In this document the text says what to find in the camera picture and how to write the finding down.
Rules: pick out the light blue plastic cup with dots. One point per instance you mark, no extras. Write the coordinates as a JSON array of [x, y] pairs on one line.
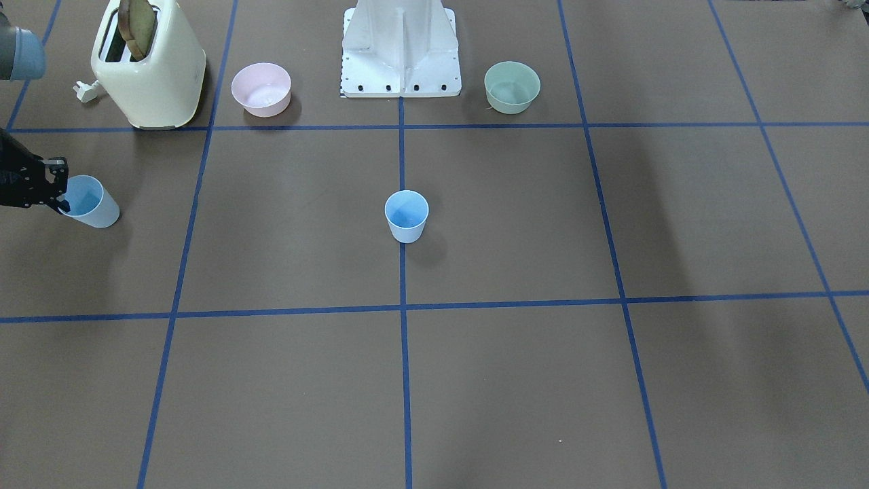
[[406, 213], [87, 201]]

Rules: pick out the green bowl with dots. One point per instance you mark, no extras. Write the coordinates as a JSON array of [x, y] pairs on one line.
[[511, 87]]

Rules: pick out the pink bowl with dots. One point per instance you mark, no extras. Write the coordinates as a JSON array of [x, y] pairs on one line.
[[262, 89]]

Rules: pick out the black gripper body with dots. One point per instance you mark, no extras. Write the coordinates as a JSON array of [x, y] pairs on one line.
[[20, 182]]

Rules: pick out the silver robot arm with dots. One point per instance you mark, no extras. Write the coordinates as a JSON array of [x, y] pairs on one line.
[[22, 55]]

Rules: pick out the toast slice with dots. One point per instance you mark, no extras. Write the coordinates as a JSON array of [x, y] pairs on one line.
[[137, 24]]

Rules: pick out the cream toaster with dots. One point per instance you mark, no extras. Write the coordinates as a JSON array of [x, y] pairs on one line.
[[161, 91]]

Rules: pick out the white toaster plug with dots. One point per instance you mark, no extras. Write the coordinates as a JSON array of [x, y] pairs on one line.
[[86, 93]]

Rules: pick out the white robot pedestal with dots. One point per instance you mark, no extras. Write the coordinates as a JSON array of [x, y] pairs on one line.
[[399, 49]]

